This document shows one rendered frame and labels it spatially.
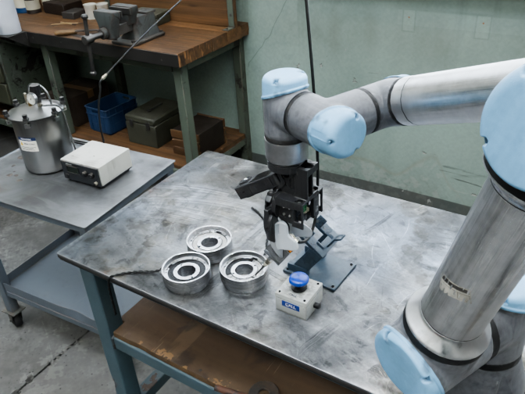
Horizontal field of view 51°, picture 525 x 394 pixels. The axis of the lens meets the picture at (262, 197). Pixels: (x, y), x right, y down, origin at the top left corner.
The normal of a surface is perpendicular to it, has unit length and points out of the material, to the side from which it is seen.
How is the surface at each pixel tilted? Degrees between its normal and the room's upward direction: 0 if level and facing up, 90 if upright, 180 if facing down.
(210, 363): 0
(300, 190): 90
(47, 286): 0
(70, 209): 0
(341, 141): 90
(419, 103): 86
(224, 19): 90
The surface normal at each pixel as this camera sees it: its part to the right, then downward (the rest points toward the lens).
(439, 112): -0.67, 0.66
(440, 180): -0.54, 0.47
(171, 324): -0.06, -0.85
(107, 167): 0.88, 0.21
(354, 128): 0.56, 0.41
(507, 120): -0.80, 0.24
